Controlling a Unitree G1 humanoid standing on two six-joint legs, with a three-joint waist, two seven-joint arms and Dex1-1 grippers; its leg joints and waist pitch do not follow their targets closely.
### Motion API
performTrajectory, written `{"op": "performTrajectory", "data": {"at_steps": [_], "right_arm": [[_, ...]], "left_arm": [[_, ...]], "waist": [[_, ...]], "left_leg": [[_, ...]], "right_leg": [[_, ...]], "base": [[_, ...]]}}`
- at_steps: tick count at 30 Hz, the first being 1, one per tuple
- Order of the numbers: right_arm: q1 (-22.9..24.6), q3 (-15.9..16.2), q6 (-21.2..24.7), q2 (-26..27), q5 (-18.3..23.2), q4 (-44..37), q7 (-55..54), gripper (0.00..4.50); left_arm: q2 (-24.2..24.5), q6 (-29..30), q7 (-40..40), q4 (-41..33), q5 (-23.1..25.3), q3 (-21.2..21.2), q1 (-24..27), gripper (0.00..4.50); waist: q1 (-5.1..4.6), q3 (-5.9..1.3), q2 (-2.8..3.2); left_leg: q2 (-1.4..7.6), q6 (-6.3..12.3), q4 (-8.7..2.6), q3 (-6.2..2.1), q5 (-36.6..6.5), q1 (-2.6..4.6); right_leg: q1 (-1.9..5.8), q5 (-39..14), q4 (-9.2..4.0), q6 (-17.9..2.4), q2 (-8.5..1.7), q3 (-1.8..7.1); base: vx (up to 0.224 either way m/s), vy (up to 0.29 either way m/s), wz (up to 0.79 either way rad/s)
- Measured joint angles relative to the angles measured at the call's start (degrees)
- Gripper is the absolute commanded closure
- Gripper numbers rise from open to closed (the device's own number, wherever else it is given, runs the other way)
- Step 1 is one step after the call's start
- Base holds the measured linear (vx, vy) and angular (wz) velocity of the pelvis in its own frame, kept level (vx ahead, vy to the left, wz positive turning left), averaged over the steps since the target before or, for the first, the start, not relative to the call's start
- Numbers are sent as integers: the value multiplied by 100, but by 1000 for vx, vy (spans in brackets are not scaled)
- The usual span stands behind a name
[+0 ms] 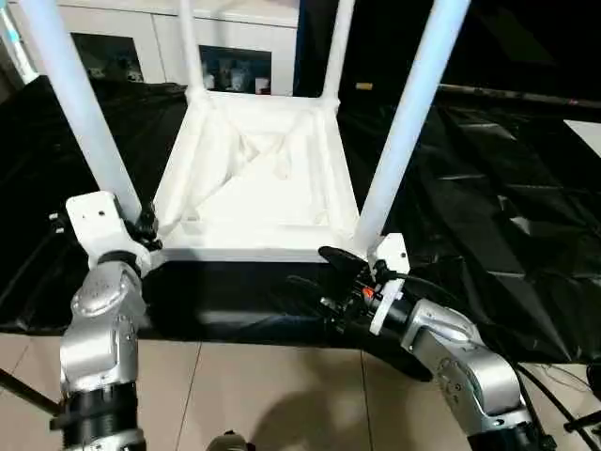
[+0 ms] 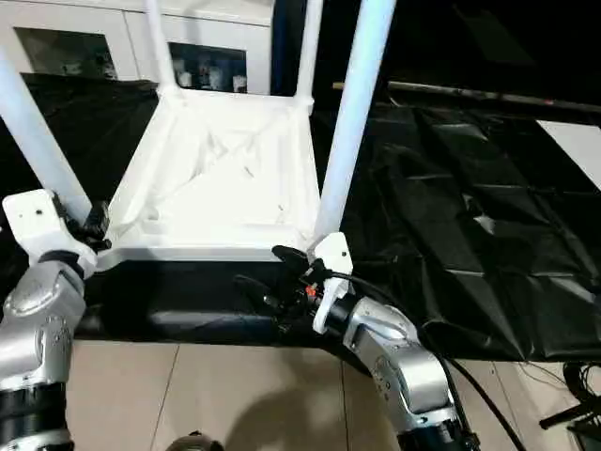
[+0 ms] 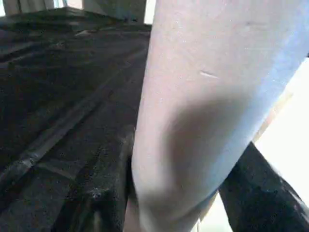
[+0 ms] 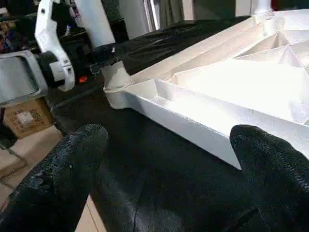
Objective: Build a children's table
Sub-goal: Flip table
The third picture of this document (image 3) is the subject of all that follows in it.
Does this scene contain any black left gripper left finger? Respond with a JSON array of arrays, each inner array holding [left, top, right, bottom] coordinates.
[[54, 131, 140, 232]]

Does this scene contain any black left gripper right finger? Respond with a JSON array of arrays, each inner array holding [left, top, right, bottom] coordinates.
[[218, 141, 309, 232]]

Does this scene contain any white plastic table top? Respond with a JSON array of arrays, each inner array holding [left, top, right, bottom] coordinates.
[[197, 64, 309, 232]]

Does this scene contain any white plastic table leg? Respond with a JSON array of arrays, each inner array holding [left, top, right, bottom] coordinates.
[[125, 0, 309, 232]]

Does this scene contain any grey curtain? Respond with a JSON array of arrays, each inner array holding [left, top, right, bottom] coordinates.
[[3, 0, 55, 15]]

